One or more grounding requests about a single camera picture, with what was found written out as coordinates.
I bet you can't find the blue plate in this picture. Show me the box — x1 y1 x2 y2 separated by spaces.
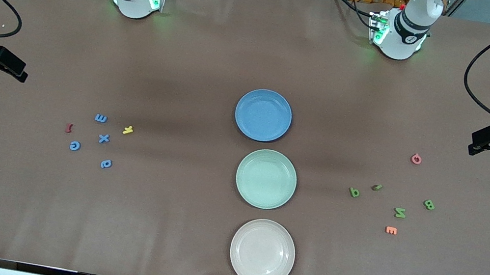
231 85 296 146

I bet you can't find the black base cable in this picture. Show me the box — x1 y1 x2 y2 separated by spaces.
323 0 378 29

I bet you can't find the beige plate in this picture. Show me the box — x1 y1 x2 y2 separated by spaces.
225 214 301 275

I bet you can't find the green plate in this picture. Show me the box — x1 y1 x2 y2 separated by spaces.
231 145 302 214

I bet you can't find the brown table cover sheet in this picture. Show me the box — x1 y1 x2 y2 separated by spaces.
0 0 490 275

